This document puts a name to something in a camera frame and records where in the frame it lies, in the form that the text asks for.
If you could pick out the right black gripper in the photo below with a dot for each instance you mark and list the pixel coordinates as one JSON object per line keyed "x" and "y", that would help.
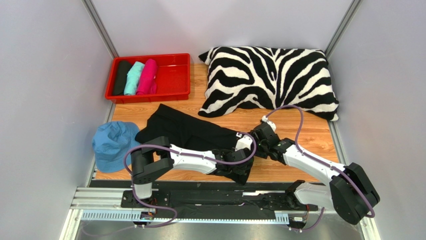
{"x": 261, "y": 135}

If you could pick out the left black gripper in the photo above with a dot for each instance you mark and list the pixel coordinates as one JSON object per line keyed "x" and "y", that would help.
{"x": 241, "y": 171}

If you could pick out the black t shirt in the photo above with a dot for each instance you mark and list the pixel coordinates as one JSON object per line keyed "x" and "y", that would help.
{"x": 187, "y": 132}

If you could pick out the blue bucket hat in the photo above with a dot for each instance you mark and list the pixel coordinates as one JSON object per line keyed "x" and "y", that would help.
{"x": 110, "y": 143}

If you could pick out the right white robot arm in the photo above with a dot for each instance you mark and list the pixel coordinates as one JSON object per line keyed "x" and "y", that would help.
{"x": 346, "y": 189}

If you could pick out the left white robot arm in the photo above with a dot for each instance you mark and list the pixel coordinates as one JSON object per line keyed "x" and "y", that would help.
{"x": 153, "y": 159}

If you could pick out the zebra print pillow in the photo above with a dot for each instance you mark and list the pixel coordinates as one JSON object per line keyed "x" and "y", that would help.
{"x": 257, "y": 77}

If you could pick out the red plastic bin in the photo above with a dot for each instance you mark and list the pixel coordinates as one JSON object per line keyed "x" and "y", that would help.
{"x": 173, "y": 78}

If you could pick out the rolled pink shirt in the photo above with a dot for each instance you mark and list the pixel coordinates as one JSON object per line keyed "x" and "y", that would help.
{"x": 147, "y": 83}

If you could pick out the rolled teal shirt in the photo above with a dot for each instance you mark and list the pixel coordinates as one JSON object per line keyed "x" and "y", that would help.
{"x": 133, "y": 78}

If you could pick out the rolled black shirt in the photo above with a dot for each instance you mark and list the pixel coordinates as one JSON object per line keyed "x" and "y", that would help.
{"x": 121, "y": 77}

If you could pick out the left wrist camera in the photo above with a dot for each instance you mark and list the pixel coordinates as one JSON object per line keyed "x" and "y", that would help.
{"x": 244, "y": 141}

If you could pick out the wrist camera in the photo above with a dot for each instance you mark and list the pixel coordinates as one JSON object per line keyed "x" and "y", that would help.
{"x": 244, "y": 141}
{"x": 265, "y": 119}

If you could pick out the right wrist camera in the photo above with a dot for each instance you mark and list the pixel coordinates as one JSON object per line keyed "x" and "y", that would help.
{"x": 265, "y": 119}

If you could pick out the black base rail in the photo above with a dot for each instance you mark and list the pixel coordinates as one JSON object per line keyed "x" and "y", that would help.
{"x": 223, "y": 200}

